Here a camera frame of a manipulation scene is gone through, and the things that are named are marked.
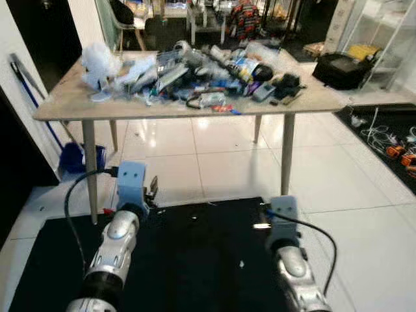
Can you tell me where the black bottle with yellow label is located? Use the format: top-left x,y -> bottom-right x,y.
230,57 -> 274,85

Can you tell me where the light wooden table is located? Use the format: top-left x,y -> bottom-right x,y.
34,48 -> 349,226

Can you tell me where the glass display cabinet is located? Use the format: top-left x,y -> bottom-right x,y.
324,0 -> 416,73

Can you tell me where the white round lid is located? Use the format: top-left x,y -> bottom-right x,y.
90,91 -> 115,103

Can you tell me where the silver foil packet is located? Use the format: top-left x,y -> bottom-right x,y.
155,64 -> 190,92

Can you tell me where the white crumpled plastic bag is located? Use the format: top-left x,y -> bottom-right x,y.
81,43 -> 125,92

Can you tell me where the white coiled cable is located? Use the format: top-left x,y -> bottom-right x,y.
350,107 -> 408,155

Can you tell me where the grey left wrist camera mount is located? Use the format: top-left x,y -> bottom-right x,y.
116,161 -> 148,207

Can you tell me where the clear plastic bottle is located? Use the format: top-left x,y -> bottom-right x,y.
187,91 -> 229,110

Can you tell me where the black mat with tools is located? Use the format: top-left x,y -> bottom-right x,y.
334,107 -> 416,194

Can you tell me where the red small packet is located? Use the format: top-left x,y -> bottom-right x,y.
211,103 -> 243,115

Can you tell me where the orange black tool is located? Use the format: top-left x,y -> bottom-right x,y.
386,144 -> 416,177

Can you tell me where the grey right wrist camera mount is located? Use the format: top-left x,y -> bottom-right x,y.
269,196 -> 300,241

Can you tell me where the black bag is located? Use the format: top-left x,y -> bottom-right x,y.
312,51 -> 376,91

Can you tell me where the small black device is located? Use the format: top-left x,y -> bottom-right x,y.
271,72 -> 307,99

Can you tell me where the large black floor mat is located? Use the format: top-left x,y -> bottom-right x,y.
9,197 -> 307,312

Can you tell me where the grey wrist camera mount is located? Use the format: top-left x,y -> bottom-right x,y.
269,196 -> 300,241
116,161 -> 148,207

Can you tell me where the grey flat remote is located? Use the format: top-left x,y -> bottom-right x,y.
252,83 -> 278,104

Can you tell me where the yellow packet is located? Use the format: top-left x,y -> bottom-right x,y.
347,44 -> 382,61

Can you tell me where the black cabinet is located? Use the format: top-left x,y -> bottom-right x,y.
0,84 -> 60,249

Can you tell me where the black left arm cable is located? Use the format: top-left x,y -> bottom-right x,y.
64,167 -> 122,277

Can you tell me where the chair with wooden legs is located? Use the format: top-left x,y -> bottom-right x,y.
96,0 -> 148,52

